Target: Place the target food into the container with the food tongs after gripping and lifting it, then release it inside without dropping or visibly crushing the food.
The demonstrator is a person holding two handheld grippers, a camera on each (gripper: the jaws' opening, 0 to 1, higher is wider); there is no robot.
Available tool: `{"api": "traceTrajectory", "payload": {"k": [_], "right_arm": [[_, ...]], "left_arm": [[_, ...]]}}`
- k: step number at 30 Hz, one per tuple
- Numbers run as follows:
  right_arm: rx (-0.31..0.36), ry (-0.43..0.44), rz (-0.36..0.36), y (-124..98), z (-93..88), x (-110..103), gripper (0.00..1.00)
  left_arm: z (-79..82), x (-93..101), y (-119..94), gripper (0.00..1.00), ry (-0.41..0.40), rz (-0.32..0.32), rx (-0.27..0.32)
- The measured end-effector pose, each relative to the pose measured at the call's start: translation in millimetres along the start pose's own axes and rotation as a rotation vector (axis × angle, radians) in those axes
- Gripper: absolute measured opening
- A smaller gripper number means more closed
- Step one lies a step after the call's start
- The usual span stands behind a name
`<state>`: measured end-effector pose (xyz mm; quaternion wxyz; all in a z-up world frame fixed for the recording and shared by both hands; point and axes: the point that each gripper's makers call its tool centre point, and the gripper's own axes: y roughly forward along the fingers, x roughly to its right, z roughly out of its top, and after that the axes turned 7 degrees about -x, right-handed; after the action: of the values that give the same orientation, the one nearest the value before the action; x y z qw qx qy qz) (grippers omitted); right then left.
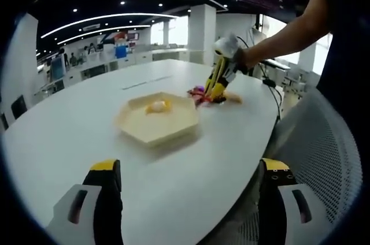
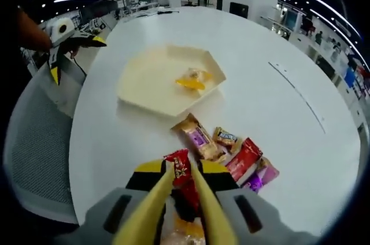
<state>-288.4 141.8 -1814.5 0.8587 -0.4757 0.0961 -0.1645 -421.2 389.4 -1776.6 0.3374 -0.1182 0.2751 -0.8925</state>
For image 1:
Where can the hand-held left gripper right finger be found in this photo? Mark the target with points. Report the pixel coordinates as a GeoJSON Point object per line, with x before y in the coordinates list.
{"type": "Point", "coordinates": [274, 198]}

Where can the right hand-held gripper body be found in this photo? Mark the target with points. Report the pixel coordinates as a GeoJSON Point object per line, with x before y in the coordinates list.
{"type": "Point", "coordinates": [228, 47]}

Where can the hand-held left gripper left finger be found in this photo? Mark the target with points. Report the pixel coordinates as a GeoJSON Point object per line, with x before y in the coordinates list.
{"type": "Point", "coordinates": [101, 198]}

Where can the orange beige food packet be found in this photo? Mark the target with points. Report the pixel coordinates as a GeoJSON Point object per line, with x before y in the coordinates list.
{"type": "Point", "coordinates": [234, 98]}

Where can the yellow clear food packet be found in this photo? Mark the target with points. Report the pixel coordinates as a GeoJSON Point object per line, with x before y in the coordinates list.
{"type": "Point", "coordinates": [157, 107]}

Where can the beige hexagonal container tray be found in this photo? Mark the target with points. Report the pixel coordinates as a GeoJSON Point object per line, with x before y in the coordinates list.
{"type": "Point", "coordinates": [162, 129]}

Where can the person's right hand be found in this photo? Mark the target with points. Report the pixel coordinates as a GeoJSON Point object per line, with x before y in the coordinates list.
{"type": "Point", "coordinates": [244, 61]}

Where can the white mesh office chair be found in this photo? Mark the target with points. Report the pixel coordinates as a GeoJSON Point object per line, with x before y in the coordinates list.
{"type": "Point", "coordinates": [323, 146]}

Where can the white counter cabinets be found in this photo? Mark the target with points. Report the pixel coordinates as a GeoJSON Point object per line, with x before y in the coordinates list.
{"type": "Point", "coordinates": [138, 57]}

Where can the blue box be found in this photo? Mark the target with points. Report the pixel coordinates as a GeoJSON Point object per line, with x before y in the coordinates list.
{"type": "Point", "coordinates": [121, 52]}

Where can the person's dark shirt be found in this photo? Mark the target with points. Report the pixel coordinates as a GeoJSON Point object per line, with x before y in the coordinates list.
{"type": "Point", "coordinates": [344, 83]}

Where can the black office chair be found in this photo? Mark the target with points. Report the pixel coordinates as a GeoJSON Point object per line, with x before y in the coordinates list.
{"type": "Point", "coordinates": [4, 121]}
{"type": "Point", "coordinates": [19, 107]}

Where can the white blue-screen display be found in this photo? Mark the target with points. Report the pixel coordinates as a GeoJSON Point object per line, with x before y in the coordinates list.
{"type": "Point", "coordinates": [57, 67]}

